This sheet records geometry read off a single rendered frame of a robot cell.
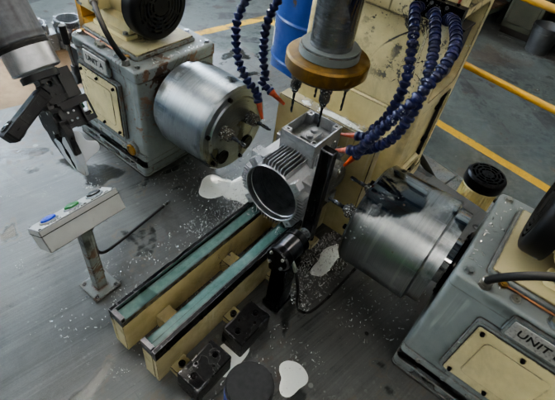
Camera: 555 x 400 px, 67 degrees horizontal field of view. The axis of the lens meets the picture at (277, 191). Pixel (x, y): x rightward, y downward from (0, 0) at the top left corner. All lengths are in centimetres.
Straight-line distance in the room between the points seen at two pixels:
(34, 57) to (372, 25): 72
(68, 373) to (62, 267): 28
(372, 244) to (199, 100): 55
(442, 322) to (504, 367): 12
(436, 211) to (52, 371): 85
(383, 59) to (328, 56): 25
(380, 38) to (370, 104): 17
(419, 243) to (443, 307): 13
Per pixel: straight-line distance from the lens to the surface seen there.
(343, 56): 89
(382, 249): 89
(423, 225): 88
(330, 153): 80
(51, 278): 119
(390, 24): 108
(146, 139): 129
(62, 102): 92
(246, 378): 56
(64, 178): 142
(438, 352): 100
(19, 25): 92
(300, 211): 100
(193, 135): 110
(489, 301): 83
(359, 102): 116
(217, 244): 104
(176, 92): 114
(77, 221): 92
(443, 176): 227
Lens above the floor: 174
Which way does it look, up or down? 44 degrees down
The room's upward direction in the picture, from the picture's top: 10 degrees clockwise
